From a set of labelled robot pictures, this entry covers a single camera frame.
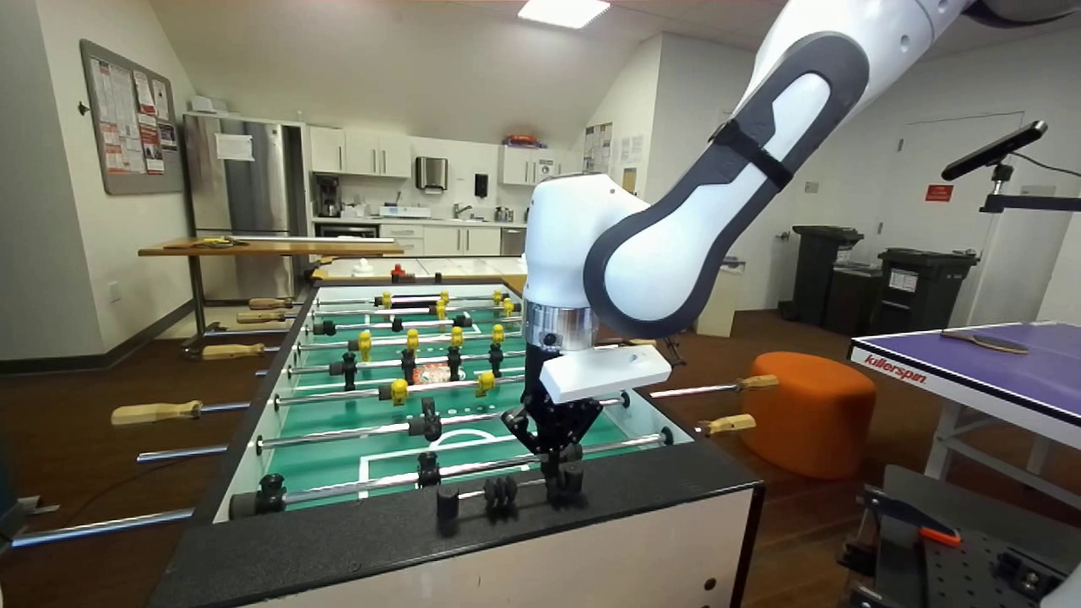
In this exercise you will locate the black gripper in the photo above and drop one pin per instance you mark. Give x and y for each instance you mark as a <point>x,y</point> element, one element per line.
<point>551,422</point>

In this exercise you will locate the black abacus bead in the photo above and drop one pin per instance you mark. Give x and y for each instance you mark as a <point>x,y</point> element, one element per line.
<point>507,499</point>
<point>490,501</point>
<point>448,512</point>

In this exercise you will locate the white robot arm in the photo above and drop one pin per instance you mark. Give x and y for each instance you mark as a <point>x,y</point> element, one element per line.
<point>676,246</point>

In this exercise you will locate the white table with red object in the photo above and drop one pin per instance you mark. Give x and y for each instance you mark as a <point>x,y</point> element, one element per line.
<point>450,269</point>

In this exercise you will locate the orange round stool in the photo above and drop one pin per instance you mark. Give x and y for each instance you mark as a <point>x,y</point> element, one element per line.
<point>811,411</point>

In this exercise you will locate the kitchen counter with cabinets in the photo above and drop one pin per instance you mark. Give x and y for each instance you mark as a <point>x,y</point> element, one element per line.
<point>428,234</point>

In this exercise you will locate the paper towel dispenser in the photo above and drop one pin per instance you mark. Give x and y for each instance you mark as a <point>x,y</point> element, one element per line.
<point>430,173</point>

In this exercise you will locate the tall black trash bin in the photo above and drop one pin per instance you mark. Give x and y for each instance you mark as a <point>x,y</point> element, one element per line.
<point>820,274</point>

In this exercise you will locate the small dark trash bin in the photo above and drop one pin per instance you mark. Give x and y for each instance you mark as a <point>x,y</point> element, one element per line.
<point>852,298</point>

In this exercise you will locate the black coffee maker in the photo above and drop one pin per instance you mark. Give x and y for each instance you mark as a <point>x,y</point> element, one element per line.
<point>327,197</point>

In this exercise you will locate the wooden high table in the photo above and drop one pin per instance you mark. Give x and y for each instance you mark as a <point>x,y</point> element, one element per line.
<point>273,246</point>

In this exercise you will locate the white upper kitchen cabinets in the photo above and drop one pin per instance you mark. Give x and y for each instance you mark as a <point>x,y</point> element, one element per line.
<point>361,153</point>

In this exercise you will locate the stainless steel refrigerator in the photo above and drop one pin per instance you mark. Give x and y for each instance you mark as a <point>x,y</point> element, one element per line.
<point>242,213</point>

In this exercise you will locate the wide black trash bin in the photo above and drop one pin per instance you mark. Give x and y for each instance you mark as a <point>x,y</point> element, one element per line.
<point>931,291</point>

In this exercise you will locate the grey metal cart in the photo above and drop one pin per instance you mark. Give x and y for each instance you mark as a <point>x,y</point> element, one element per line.
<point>981,527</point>

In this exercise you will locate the ping-pong paddle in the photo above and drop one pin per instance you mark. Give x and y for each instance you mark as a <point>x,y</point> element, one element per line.
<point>981,343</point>

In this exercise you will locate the purple ping-pong table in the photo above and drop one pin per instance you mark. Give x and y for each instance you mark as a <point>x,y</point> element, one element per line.
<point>990,367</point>

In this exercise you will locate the ceiling light panel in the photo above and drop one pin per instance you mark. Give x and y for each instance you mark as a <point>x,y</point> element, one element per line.
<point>562,12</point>

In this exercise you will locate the bulletin board with papers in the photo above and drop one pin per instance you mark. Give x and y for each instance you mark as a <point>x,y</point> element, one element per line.
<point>130,120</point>

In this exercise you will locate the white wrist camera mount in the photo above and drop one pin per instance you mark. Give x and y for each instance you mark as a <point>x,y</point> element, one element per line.
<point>611,372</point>

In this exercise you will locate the red wall sign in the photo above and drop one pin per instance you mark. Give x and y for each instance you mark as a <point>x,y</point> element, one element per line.
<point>941,192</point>

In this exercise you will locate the black camera on stand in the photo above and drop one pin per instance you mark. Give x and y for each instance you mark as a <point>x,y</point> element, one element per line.
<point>998,148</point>

